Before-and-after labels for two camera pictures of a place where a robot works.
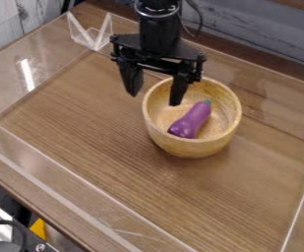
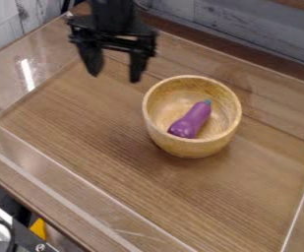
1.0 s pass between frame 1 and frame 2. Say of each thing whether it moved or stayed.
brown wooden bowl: stayed
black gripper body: moved
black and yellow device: stayed
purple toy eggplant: stayed
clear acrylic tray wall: stayed
